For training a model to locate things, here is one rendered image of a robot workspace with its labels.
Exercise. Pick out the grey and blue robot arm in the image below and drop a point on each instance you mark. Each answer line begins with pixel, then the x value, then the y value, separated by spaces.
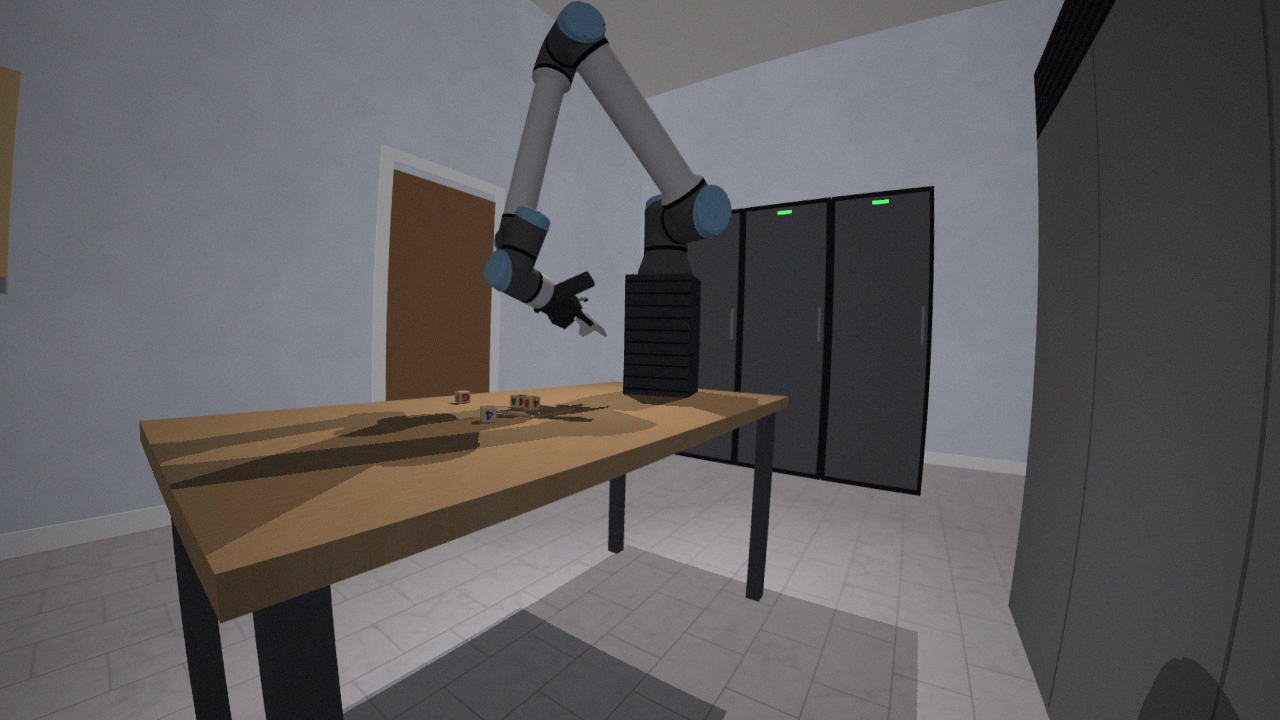
pixel 694 212

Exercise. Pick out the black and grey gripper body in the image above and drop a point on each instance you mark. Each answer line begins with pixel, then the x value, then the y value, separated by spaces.
pixel 561 312

